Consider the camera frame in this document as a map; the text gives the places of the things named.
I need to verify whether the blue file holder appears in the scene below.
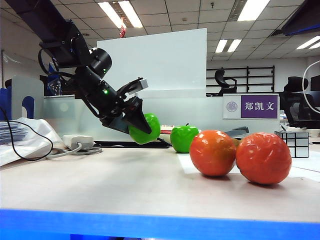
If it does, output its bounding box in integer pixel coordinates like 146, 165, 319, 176
0, 87, 36, 121

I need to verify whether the stack of papers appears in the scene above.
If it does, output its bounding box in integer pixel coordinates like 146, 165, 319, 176
0, 121, 28, 146

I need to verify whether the grey stapler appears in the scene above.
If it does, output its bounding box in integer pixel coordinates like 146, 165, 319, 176
223, 126, 250, 138

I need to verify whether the black mesh office chair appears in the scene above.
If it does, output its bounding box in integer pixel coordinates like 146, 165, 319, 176
278, 76, 320, 130

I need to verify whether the white board panel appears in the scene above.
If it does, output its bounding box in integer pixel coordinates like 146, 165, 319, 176
96, 27, 208, 100

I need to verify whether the green toy apple with stem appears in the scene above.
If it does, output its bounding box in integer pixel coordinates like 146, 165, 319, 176
169, 123, 200, 154

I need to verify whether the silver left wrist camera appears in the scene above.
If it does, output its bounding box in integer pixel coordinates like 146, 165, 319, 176
116, 77, 149, 98

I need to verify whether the red hanging ornament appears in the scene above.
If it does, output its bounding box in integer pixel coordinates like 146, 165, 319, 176
119, 17, 127, 40

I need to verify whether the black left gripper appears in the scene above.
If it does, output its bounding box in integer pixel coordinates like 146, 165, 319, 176
99, 96, 153, 135

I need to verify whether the white cable loop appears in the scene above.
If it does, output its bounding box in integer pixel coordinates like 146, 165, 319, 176
301, 60, 320, 115

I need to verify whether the silver mirror puzzle cube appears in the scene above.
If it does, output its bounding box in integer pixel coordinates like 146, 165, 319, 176
274, 130, 310, 159

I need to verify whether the frosted glass desk partition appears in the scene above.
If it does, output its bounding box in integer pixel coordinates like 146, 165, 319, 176
43, 96, 281, 143

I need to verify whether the black shelf rack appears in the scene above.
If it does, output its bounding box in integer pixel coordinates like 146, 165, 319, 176
206, 65, 276, 98

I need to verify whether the blue edge strip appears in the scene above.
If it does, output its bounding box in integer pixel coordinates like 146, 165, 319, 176
0, 208, 320, 240

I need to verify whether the grey metal bookend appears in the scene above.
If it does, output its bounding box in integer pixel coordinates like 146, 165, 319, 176
11, 74, 45, 120

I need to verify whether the thin black cable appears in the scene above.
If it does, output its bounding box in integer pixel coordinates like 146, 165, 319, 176
0, 106, 55, 162

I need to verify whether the blue desk flag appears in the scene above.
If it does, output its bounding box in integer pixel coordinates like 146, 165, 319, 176
47, 62, 63, 97

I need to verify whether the large wrinkled orange fruit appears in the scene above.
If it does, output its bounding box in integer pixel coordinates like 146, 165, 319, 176
235, 132, 293, 185

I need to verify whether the white plastic bag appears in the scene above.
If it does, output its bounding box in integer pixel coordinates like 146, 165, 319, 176
0, 117, 65, 167

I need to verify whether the white paper sheet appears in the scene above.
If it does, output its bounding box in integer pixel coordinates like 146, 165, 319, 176
177, 146, 320, 182

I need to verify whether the white power adapter box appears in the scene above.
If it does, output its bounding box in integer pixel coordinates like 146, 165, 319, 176
62, 134, 95, 151

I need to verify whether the purple white name plate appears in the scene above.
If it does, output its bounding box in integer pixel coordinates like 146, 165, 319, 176
222, 94, 280, 120

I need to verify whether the smooth orange fruit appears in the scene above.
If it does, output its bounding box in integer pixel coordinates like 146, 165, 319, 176
189, 129, 237, 177

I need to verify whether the grey white cable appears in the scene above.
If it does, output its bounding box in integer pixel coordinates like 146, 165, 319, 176
46, 142, 103, 161

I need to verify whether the wide ceiling light panel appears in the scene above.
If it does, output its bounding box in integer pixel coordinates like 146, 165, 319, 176
236, 0, 272, 23

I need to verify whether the double tube ceiling light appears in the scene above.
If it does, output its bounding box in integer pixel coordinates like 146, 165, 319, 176
97, 1, 143, 29
215, 38, 243, 54

